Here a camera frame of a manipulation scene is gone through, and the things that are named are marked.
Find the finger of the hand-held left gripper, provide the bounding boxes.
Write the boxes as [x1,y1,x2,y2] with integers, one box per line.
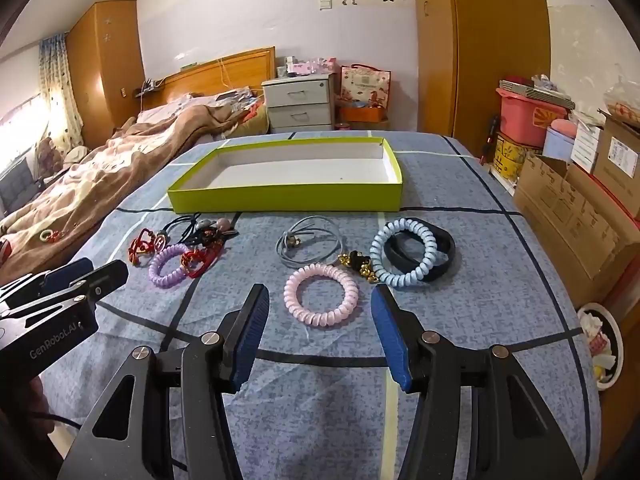
[0,257,96,306]
[0,260,130,328]

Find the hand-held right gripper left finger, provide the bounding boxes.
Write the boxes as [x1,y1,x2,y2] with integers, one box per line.
[57,283,271,480]

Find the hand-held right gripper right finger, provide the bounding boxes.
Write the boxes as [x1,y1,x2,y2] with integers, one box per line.
[371,284,583,480]

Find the red heart hair tie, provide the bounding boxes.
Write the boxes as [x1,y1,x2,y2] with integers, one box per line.
[127,229,161,266]

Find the purple spiral hair tie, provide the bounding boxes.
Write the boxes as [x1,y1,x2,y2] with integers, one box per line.
[149,245,193,288]

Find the black hair tie round charm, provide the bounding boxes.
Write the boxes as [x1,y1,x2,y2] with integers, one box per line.
[154,214,201,253]

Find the pink spiral hair tie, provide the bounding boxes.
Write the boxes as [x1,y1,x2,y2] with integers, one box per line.
[283,262,359,328]

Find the red braided hair tie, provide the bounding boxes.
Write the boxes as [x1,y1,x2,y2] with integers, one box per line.
[181,245,224,279]

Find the light blue spiral hair tie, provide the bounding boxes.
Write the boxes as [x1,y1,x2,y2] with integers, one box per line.
[370,219,448,288]

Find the grey hair tie with charm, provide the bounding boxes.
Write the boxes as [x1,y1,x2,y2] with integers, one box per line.
[276,216,346,268]

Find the green shallow cardboard box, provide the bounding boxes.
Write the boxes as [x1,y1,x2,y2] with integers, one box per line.
[166,136,404,214]

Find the black gold hair clip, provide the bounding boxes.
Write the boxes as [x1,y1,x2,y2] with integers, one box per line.
[339,249,378,286]

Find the blue plaid bedsheet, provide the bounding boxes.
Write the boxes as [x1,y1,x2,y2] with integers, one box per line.
[60,132,603,480]

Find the grey chair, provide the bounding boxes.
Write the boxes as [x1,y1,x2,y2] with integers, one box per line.
[0,157,46,216]

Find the black wristband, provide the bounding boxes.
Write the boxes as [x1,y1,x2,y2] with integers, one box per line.
[382,217,457,281]

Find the brown blanket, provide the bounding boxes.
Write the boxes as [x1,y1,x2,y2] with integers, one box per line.
[0,87,271,286]

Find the brown teddy bear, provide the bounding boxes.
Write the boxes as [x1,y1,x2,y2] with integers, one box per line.
[37,137,66,171]

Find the window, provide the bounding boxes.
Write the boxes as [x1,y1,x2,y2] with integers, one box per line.
[0,95,46,171]

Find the floral curtain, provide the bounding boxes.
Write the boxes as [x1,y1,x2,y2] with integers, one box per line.
[37,32,85,151]

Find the trash bin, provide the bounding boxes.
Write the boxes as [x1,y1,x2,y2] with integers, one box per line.
[576,302,625,392]

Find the wooden wardrobe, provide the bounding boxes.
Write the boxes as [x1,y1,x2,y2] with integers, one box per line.
[66,0,146,148]

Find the yellow box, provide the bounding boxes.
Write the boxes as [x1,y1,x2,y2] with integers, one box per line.
[492,132,531,181]

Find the large cardboard box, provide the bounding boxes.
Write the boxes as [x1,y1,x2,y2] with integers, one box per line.
[514,152,640,281]

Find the red black tool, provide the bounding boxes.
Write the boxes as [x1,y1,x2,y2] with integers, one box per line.
[481,115,501,164]

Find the orange box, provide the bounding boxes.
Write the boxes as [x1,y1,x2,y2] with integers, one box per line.
[336,102,390,123]

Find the white drawer nightstand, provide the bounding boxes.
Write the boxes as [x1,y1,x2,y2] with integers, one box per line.
[262,72,335,135]

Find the wooden headboard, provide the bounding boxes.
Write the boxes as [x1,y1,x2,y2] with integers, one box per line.
[132,46,277,111]

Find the light blue box pink lid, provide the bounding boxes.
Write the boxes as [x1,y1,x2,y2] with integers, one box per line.
[542,117,576,161]

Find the pink plastic bin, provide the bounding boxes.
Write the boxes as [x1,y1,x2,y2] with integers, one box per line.
[496,87,568,148]

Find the red floral gift bag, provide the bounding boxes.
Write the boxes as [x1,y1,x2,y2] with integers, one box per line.
[340,64,392,111]

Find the white box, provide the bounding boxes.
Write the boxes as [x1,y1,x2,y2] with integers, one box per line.
[570,120,606,173]

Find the patterned flat box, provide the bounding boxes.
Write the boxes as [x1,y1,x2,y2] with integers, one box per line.
[500,77,576,109]

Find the small cardboard box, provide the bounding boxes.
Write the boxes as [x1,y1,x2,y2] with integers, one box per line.
[592,110,640,178]

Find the wooden door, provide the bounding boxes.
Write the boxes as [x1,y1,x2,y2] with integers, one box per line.
[415,0,551,151]

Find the black cable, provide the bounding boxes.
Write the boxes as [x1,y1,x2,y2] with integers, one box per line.
[27,410,86,431]

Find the black hair tie grey charm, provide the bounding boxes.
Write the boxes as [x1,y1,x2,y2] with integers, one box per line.
[192,216,217,248]

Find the black hair tie pink bead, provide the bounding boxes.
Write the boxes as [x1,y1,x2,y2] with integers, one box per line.
[215,217,242,242]

